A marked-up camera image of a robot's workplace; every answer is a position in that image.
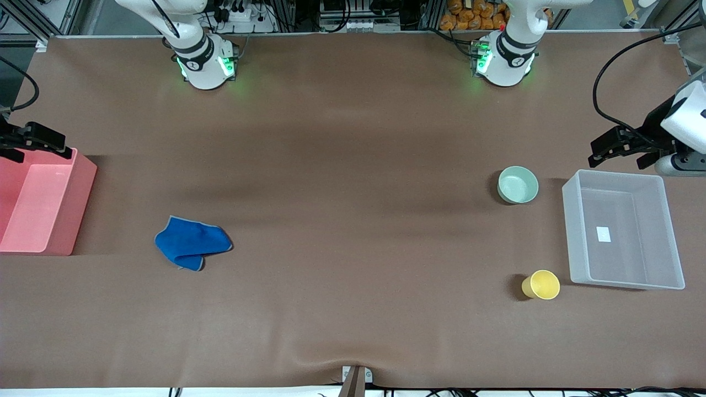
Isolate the mint green bowl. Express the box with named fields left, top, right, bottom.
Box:
left=498, top=166, right=539, bottom=204

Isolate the yellow cup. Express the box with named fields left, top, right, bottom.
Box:
left=522, top=270, right=561, bottom=301

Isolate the blue microfibre cloth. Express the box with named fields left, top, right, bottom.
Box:
left=154, top=216, right=233, bottom=272

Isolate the clear plastic bin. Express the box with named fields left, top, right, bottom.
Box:
left=562, top=169, right=686, bottom=291

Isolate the pink plastic bin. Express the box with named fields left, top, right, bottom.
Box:
left=0, top=147, right=98, bottom=256

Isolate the white power strip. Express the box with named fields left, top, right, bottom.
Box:
left=212, top=4, right=276, bottom=34

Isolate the brown table mat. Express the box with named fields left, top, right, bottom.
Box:
left=0, top=30, right=706, bottom=389

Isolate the grey electronics box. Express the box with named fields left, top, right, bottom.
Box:
left=320, top=0, right=401, bottom=32

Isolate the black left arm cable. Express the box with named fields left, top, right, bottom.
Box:
left=592, top=21, right=706, bottom=147

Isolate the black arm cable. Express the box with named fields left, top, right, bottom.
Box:
left=0, top=55, right=40, bottom=114
left=592, top=21, right=706, bottom=147

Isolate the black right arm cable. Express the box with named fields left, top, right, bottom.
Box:
left=0, top=55, right=40, bottom=114

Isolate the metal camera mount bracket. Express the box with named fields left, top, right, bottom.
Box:
left=338, top=365, right=373, bottom=397

